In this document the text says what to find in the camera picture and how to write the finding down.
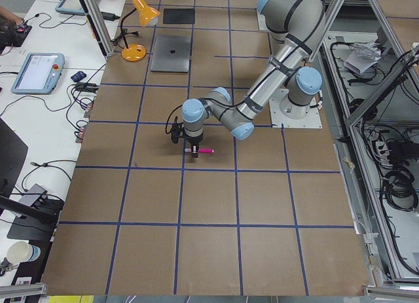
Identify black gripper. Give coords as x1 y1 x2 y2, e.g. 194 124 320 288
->
185 133 204 158

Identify pink marker pen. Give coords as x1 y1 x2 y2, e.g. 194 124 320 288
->
184 148 215 154

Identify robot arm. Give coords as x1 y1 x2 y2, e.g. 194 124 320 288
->
166 0 325 158

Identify silver laptop notebook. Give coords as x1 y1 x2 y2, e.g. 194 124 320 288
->
151 35 191 73

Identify black mousepad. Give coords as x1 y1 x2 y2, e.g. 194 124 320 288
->
163 8 195 24

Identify orange desk lamp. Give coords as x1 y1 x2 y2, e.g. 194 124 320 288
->
119 0 161 63

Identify small blue device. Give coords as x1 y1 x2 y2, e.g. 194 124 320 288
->
71 71 86 82

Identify black power adapter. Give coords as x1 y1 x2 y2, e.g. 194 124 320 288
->
101 11 120 22

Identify grey usb hub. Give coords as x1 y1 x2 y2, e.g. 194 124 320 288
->
19 183 47 207

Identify blue teach pendant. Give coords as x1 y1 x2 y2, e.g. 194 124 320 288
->
55 0 85 16
11 52 65 95

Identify black monitor stand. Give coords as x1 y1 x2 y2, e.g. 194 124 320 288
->
1 121 64 241

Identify white paper stack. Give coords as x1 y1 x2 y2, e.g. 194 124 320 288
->
344 42 382 75

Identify white paper cup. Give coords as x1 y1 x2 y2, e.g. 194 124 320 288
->
6 241 41 264

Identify seated person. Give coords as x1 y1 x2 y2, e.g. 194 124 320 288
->
1 7 24 52

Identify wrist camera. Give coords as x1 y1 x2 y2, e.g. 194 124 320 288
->
170 116 183 144

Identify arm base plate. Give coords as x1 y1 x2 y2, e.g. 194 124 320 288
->
268 88 322 129
257 13 270 33

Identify aluminium frame post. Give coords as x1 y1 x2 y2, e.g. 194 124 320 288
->
79 0 115 58

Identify coiled black cables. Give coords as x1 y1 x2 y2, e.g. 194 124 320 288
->
381 170 416 214

